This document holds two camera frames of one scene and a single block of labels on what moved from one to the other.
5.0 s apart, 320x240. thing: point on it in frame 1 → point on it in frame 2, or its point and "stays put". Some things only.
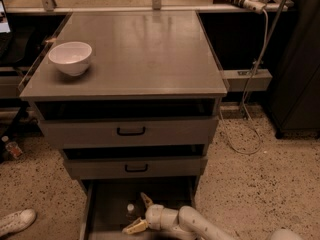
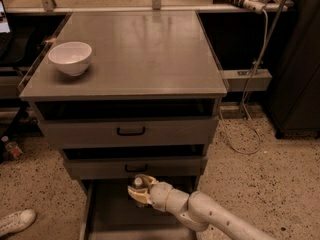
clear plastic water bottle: x=130 y=207 → x=138 y=184
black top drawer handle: x=130 y=133 stays put
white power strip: x=251 y=0 stays put
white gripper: x=154 y=215 → x=161 y=193
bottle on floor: x=12 y=147 stays put
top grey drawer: x=97 y=124 stays put
